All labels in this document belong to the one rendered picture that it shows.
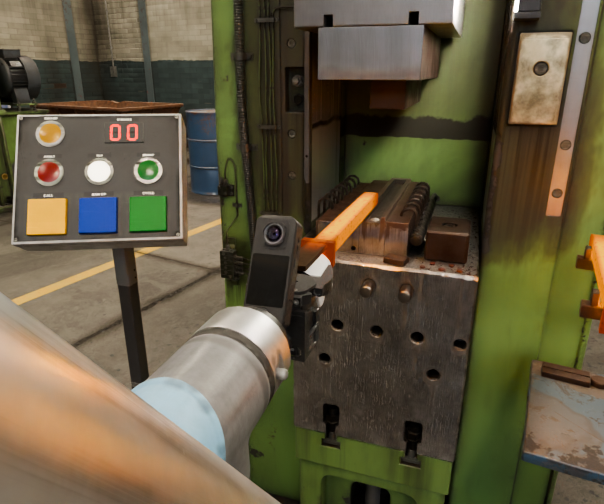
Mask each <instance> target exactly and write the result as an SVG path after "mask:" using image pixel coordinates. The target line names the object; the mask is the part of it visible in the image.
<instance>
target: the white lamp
mask: <svg viewBox="0 0 604 504"><path fill-rule="evenodd" d="M109 174H110V168H109V166H108V165H107V164H106V163H105V162H103V161H96V162H94V163H92V164H91V165H90V166H89V168H88V175H89V177H90V178H91V179H92V180H94V181H103V180H105V179H106V178H107V177H108V176H109Z"/></svg>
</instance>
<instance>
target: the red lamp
mask: <svg viewBox="0 0 604 504"><path fill-rule="evenodd" d="M37 174H38V177H39V179H40V180H41V181H43V182H48V183H49V182H53V181H55V180H56V179H57V178H58V177H59V175H60V169H59V167H58V165H57V164H55V163H53V162H46V163H43V164H42V165H41V166H40V167H39V168H38V172H37Z"/></svg>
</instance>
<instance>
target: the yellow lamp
mask: <svg viewBox="0 0 604 504"><path fill-rule="evenodd" d="M60 136H61V130H60V128H59V127H58V126H57V125H56V124H52V123H49V124H45V125H44V126H42V127H41V129H40V131H39V137H40V139H41V140H42V141H43V142H45V143H54V142H56V141H57V140H59V138H60Z"/></svg>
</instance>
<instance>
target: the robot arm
mask: <svg viewBox="0 0 604 504"><path fill-rule="evenodd" d="M302 233H303V227H302V225H301V224H300V223H299V222H298V221H297V220H296V219H294V218H293V217H291V216H277V215H262V216H260V217H258V219H257V221H256V228H255V234H254V241H253V247H252V254H251V260H250V267H249V273H248V277H247V284H246V293H245V300H244V306H243V307H241V306H236V307H227V308H225V309H222V310H220V311H218V312H217V313H216V314H215V315H213V316H212V317H211V318H210V319H209V320H208V321H207V322H206V323H205V324H204V325H203V326H202V327H200V328H199V329H198V330H197V331H196V332H195V333H194V334H193V335H192V336H191V337H190V338H189V340H188V341H187V342H186V343H185V344H184V345H183V346H182V347H180V348H179V349H178V350H177V351H176V352H175V353H174V354H173V355H172V356H171V357H170V358H169V359H168V360H167V361H166V362H165V363H164V364H163V365H161V366H160V367H159V368H158V369H157V370H156V371H155V372H154V373H153V374H152V375H151V376H150V377H149V378H148V379H147V380H146V381H145V382H143V383H141V384H139V385H137V386H136V387H135V388H133V389H132V390H130V389H128V388H127V387H126V386H124V385H123V384H122V383H120V382H119V381H118V380H116V379H115V378H114V377H112V376H111V375H110V374H108V373H107V372H106V371H105V370H103V369H102V368H101V367H99V366H98V365H97V364H95V363H94V362H93V361H91V360H90V359H89V358H87V357H86V356H85V355H83V354H82V353H81V352H79V351H78V350H77V349H75V348H74V347H73V346H71V345H70V344H69V343H67V342H66V341H65V340H63V339H62V338H61V337H59V336H58V335H57V334H55V333H54V332H53V331H51V330H50V329H49V328H47V327H46V326H45V325H43V324H42V323H41V322H39V321H38V320H37V319H35V318H34V317H33V316H32V315H30V314H29V313H28V312H26V311H25V310H24V309H22V308H21V307H20V306H18V305H17V304H16V303H14V302H13V301H12V300H10V299H9V298H8V297H6V296H5V295H4V294H2V293H1V292H0V504H281V503H280V502H278V501H277V500H276V499H274V498H273V497H272V496H270V495H269V494H268V493H266V492H265V491H264V490H262V489H261V488H260V487H258V486H257V485H256V484H255V483H253V482H252V481H251V478H250V458H249V438H250V435H251V432H252V431H253V429H254V427H255V426H256V424H257V423H258V421H259V419H260V418H261V416H262V414H263V413H264V411H265V410H266V408H267V406H268V405H269V403H270V401H271V399H272V397H273V396H274V394H275V392H276V391H277V389H278V388H279V386H280V384H281V383H282V381H283V380H286V379H287V378H288V370H289V367H290V364H291V360H295V361H300V362H305V361H306V359H307V358H308V356H309V354H310V353H311V351H312V349H313V348H314V346H315V344H316V343H317V341H318V339H319V308H314V304H315V301H316V302H317V306H318V307H321V306H322V304H323V302H324V297H325V295H328V294H329V293H330V291H331V289H332V286H333V271H332V266H331V263H330V261H329V259H328V258H327V257H326V256H325V255H323V254H321V255H320V257H319V258H318V259H317V260H316V261H315V262H314V263H313V264H312V265H311V266H310V267H309V268H308V269H307V270H306V271H302V274H298V273H297V269H298V262H299V255H300V247H301V240H302ZM312 335H313V342H312V344H311V345H310V347H309V339H310V338H311V336H312ZM300 351H301V355H299V353H300ZM291 355H295V356H291ZM298 355H299V356H298Z"/></svg>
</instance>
